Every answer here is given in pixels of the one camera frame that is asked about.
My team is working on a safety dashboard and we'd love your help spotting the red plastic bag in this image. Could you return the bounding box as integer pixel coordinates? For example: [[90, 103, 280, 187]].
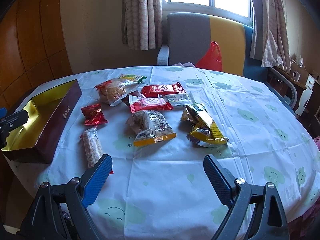
[[195, 41, 223, 72]]

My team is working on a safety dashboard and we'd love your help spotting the pastry bag orange edge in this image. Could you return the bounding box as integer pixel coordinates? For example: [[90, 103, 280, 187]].
[[126, 110, 176, 147]]

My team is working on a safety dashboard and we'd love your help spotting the wooden panel wardrobe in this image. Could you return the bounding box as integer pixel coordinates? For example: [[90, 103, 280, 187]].
[[1, 0, 72, 110]]

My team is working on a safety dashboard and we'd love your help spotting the sesame bar clear wrapper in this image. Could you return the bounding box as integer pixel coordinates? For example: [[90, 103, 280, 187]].
[[80, 126, 104, 168]]

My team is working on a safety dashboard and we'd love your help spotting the red white Angel cake packet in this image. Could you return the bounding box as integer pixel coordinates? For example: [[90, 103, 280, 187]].
[[130, 98, 174, 113]]

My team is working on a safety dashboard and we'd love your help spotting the green yellow cracker pack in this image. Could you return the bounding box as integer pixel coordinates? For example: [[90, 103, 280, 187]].
[[118, 74, 147, 83]]

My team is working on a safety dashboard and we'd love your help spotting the right beige patterned curtain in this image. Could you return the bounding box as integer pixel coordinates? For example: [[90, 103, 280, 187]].
[[250, 0, 291, 72]]

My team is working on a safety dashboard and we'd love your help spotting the bread bun clear red bag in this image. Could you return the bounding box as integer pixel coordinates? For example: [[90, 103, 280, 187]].
[[95, 78, 140, 106]]

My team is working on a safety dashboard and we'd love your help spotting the beige patterned curtain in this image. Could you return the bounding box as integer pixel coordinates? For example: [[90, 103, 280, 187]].
[[250, 0, 291, 72], [121, 0, 163, 51]]

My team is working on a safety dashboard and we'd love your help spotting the white label snack packet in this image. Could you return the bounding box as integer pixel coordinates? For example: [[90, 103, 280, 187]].
[[158, 93, 196, 107]]

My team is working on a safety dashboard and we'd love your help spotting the maroon gold tin box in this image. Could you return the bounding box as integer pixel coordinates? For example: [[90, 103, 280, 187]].
[[1, 80, 82, 164]]

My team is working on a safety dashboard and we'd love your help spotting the left beige patterned curtain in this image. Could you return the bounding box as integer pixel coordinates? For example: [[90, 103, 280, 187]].
[[121, 0, 163, 51]]

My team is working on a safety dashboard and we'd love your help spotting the small shiny red snack packet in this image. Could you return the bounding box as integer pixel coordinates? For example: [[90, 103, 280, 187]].
[[81, 104, 108, 126]]

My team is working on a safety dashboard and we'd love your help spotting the red gold cake packet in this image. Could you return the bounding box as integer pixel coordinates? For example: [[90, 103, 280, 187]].
[[141, 82, 186, 98]]

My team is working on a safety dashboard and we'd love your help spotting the pink cloth on chair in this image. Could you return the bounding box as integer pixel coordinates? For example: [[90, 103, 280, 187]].
[[173, 62, 195, 68]]

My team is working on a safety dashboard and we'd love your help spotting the yellow black snack bag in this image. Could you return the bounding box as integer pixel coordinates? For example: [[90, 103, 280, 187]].
[[181, 103, 228, 148]]

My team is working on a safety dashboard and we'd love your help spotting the dark maroon snack packet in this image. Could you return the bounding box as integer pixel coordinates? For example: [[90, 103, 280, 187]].
[[121, 90, 145, 107]]

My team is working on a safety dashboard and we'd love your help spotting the grey yellow blue armchair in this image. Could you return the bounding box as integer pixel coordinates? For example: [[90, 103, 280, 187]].
[[157, 12, 296, 116]]

